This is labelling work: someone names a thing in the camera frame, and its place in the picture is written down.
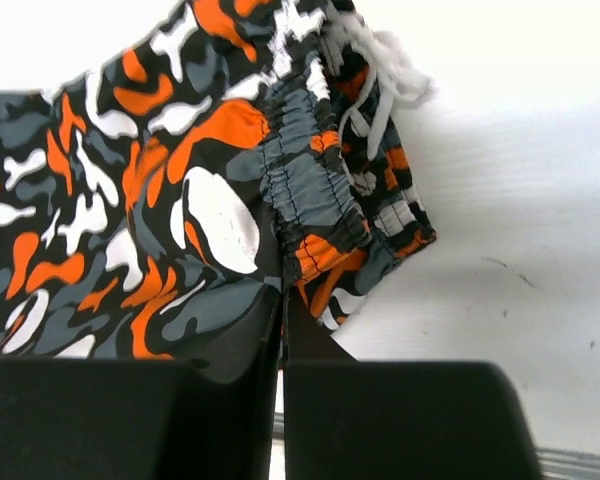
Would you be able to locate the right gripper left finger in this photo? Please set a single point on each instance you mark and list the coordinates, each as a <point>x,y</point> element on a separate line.
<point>209,417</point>

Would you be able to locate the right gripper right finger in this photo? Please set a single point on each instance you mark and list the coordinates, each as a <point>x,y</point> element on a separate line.
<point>350,419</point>

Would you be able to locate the orange camouflage shorts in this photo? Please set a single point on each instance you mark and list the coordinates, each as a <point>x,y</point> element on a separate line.
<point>157,207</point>

